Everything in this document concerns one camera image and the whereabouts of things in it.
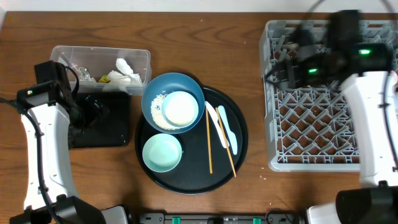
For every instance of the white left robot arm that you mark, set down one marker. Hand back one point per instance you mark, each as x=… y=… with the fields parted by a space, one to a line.
x=52 y=116

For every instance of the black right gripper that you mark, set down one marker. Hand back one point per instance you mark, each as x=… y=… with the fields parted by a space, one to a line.
x=289 y=69

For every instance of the grey dishwasher rack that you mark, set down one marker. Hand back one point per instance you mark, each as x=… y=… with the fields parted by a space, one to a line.
x=310 y=129

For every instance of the black rail at table edge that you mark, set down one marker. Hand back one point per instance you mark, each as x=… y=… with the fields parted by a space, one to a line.
x=271 y=217

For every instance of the wooden chopstick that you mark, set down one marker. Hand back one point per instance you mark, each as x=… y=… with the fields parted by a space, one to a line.
x=225 y=137
x=208 y=141

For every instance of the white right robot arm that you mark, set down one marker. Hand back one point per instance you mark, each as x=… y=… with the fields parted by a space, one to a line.
x=367 y=81

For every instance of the white plastic knife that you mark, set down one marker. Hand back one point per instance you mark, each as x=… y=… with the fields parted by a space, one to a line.
x=215 y=120

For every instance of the clear plastic waste bin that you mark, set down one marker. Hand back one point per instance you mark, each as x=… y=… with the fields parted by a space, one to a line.
x=100 y=61

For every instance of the dark blue bowl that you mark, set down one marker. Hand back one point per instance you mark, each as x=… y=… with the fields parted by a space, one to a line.
x=166 y=84

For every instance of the round black serving tray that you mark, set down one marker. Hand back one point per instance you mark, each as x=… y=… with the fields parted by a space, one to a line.
x=192 y=174

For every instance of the right wooden chopstick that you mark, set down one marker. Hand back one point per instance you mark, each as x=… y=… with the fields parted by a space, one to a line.
x=225 y=137

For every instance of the left wooden chopstick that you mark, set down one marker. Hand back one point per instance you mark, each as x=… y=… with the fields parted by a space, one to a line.
x=208 y=141

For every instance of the light blue small bowl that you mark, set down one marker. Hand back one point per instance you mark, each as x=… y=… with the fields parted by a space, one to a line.
x=179 y=109

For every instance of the white napkin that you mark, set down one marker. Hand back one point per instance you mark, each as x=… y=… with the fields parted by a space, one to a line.
x=120 y=79

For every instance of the silver yellow snack wrapper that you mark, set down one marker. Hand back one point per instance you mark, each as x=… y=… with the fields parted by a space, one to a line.
x=84 y=76

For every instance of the black rectangular tray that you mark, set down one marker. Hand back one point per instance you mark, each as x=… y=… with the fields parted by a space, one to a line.
x=106 y=120

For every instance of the light blue plastic knife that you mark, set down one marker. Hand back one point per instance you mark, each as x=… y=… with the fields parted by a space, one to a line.
x=231 y=135

